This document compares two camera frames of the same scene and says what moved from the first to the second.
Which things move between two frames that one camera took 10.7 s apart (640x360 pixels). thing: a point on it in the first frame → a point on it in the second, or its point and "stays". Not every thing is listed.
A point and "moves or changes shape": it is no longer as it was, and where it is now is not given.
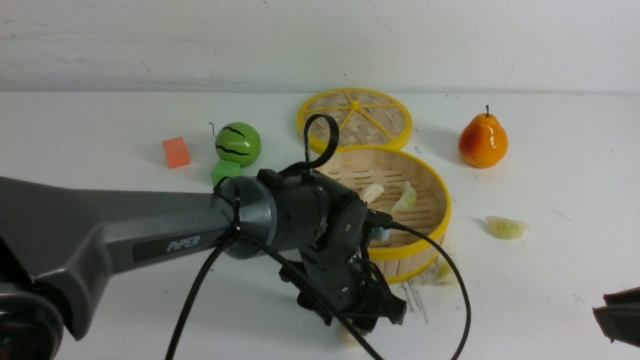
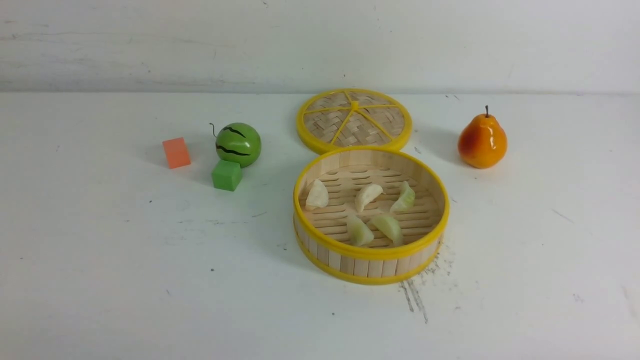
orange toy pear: [483, 143] stays
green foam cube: [223, 169] stays
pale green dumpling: [408, 200] stays
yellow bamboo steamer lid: [366, 118] stays
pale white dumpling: [371, 192] stays
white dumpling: [346, 340] moves or changes shape
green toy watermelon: [238, 142] stays
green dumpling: [502, 228] moves or changes shape
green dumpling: [445, 273] moves or changes shape
